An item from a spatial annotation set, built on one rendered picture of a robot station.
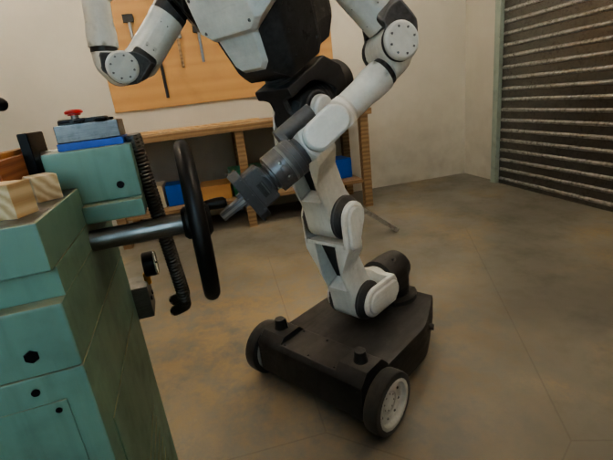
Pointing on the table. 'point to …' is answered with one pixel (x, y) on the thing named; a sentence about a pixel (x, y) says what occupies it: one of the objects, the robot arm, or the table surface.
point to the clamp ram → (33, 151)
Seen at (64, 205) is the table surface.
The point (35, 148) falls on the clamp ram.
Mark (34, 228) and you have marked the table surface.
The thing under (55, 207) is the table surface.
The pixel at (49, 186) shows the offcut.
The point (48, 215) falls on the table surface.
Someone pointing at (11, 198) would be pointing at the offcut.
